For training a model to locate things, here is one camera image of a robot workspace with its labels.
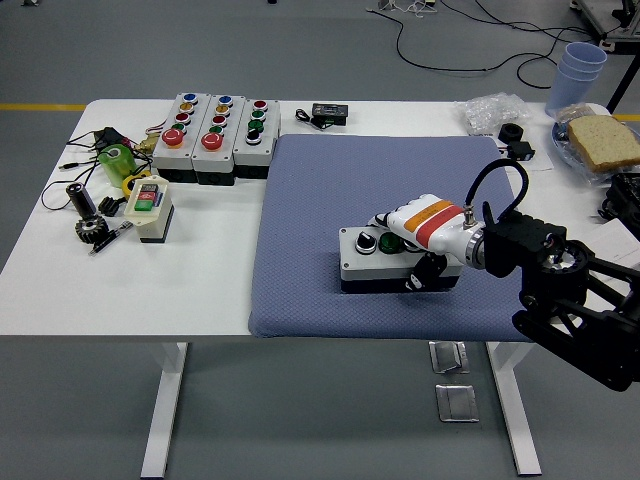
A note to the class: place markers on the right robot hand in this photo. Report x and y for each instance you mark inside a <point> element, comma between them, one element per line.
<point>435,225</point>

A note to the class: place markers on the grey four-control button box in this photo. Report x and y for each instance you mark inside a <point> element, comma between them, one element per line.
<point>365,267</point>

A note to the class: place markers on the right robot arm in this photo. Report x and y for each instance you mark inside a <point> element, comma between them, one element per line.
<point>525,240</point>

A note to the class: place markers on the five-button box, blue selector knob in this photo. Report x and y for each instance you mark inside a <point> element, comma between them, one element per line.
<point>210,161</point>

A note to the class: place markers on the five-button box, blue round button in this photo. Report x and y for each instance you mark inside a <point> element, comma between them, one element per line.
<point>165,156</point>

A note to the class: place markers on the small black servo block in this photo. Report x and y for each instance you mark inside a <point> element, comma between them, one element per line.
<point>520,151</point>

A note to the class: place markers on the blue-grey padded mat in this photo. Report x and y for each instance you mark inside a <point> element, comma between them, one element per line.
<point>325,190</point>

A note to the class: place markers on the white paper sheet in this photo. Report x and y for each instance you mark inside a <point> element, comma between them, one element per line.
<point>537,166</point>

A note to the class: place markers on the clear plastic bag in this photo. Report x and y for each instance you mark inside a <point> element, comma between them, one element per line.
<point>487,112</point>

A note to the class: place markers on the open metal floor socket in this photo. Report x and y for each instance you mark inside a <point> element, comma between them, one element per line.
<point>449,357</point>

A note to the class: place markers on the white paper card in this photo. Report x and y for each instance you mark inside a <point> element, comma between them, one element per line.
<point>612,240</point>

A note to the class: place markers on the closed metal floor socket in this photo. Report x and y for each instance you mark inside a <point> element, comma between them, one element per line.
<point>456,404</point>

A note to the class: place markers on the slice of bread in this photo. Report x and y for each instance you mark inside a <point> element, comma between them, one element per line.
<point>605,140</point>

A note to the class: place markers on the black device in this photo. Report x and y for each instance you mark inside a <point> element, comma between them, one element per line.
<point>625,195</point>

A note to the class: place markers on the white table leg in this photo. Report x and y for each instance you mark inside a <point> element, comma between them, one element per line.
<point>515,400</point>
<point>167,400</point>

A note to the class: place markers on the stack of blue cups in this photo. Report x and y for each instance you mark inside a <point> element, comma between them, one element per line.
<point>570,80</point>

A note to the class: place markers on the four-control box, black selector knob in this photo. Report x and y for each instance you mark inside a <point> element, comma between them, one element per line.
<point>250,154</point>

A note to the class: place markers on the black stand leg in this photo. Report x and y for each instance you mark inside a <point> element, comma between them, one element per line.
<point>622,82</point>

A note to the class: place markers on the yellow tape roll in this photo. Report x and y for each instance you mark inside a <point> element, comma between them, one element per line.
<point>127,186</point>

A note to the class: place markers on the translucent green roll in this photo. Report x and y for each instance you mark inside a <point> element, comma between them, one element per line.
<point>117,171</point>

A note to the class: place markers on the black pen tool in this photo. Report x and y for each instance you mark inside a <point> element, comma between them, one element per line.
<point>107,242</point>

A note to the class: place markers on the small black toothed part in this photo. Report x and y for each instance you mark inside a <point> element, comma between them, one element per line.
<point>107,206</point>

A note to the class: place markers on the black power module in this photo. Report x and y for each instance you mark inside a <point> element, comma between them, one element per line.
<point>111,137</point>

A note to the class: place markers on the large black gear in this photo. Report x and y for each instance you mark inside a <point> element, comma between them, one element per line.
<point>91,231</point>

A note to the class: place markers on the black metal cylinder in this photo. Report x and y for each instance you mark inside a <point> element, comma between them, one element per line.
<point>82,202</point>

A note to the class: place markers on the aluminium frame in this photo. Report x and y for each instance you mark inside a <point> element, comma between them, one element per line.
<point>600,15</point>

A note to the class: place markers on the white switch box, red green keys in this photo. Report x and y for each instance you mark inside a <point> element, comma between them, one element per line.
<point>150,226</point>

